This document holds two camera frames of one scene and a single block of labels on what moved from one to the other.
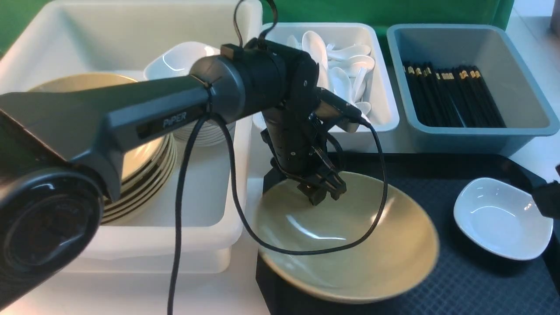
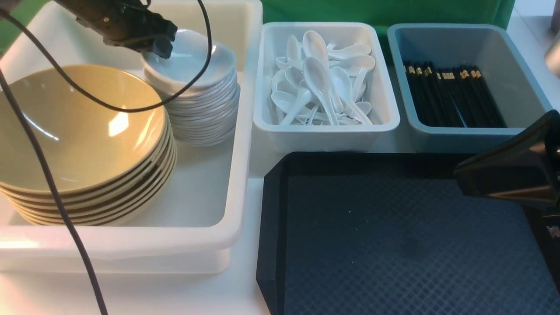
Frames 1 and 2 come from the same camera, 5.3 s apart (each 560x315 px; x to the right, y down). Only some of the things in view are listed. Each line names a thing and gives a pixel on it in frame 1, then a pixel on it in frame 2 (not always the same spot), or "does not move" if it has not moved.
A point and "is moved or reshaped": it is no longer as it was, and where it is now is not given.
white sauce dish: [502, 219] -> [187, 60]
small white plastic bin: [352, 69] does not move
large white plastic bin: [117, 37] does not move
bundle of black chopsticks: [461, 99] does not move
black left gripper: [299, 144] -> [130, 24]
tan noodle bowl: [376, 242] is moved or reshaped
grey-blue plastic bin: [465, 90] does not move
